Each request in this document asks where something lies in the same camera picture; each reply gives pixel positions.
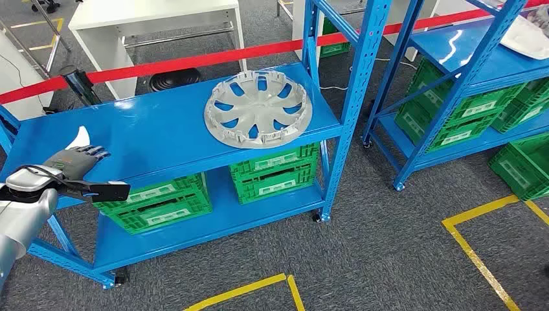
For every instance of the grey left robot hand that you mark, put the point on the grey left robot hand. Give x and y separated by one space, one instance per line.
73 161

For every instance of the white curved plastic part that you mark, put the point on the white curved plastic part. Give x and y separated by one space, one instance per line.
80 139

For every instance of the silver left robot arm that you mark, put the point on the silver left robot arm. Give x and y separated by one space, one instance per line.
23 210

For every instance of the blue metal shelf rack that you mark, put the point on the blue metal shelf rack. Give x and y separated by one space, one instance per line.
463 51
150 120

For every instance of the white cabinet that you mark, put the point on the white cabinet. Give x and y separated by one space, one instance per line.
17 73

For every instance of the black round stanchion base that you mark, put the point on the black round stanchion base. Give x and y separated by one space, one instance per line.
173 79

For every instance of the red barrier belt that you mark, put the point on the red barrier belt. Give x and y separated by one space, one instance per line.
193 61

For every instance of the white table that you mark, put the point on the white table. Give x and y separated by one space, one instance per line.
150 13

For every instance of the silver wheel hubcap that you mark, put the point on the silver wheel hubcap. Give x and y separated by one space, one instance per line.
257 111

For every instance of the white plastic panel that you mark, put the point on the white plastic panel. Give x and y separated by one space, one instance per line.
527 41

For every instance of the grey wheel hubcap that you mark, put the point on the grey wheel hubcap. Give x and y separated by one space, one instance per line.
540 15

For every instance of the black stanchion post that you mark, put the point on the black stanchion post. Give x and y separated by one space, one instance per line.
81 88

